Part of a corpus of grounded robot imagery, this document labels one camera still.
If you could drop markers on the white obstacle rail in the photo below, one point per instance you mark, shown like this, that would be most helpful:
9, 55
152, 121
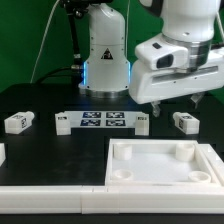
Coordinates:
111, 199
2, 153
215, 161

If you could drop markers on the white square tabletop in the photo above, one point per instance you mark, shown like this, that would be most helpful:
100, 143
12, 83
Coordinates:
142, 162

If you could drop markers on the white right obstacle rail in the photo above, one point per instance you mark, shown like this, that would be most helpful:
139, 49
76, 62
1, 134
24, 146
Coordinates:
215, 161

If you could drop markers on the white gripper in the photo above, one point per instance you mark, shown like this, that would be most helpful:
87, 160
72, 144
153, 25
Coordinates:
154, 86

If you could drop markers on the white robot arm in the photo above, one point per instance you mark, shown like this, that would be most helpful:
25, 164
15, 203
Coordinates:
186, 23

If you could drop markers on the white front obstacle rail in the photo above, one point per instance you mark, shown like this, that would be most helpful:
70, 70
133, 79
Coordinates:
111, 199

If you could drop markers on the apriltag marker sheet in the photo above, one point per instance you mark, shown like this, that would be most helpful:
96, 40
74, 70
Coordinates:
104, 119

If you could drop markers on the white left obstacle rail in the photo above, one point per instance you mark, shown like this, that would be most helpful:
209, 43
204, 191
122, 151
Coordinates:
2, 153

